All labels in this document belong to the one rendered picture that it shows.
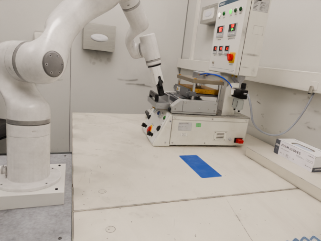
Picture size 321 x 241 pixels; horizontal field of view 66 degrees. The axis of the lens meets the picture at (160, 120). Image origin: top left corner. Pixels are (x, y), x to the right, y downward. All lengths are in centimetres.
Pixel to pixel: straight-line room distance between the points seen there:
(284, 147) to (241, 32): 61
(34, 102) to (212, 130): 91
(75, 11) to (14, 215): 63
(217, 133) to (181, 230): 77
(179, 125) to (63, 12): 75
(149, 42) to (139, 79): 151
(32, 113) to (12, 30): 200
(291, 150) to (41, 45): 111
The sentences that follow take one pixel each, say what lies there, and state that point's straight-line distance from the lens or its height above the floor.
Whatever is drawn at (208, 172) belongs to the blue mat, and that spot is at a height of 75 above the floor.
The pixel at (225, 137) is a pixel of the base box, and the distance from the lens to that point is 143.
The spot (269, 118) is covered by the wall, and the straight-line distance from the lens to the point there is 172.
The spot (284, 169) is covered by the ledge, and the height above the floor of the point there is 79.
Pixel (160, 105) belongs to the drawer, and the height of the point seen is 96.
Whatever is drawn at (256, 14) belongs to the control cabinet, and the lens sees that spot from 143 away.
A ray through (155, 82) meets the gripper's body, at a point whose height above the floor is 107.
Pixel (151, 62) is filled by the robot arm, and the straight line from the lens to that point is 134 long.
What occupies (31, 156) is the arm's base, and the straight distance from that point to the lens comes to 83.
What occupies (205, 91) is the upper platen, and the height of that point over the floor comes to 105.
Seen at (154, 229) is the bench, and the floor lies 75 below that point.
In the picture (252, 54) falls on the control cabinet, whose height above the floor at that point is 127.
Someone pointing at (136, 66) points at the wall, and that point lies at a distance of 279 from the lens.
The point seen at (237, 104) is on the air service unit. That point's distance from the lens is 131.
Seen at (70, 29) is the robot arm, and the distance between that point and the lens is 87.
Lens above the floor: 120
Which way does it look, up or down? 14 degrees down
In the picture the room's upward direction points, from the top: 6 degrees clockwise
